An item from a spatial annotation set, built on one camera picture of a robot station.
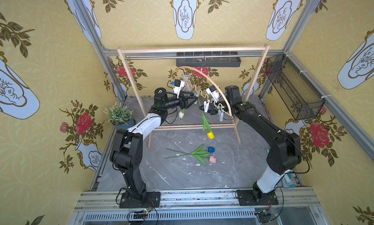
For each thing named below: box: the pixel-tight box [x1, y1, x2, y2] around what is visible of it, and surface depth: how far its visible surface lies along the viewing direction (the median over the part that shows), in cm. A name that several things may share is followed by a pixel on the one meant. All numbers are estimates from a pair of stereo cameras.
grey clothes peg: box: [218, 109, 225, 122], surface depth 70 cm
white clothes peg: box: [203, 99, 211, 113], surface depth 76 cm
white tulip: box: [178, 107, 186, 119], surface depth 94 cm
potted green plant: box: [103, 101, 136, 130], surface depth 91 cm
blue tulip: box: [164, 144, 215, 161], surface depth 92 cm
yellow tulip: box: [201, 111, 215, 140], surface depth 81 cm
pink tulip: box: [164, 151, 217, 167], surface depth 90 cm
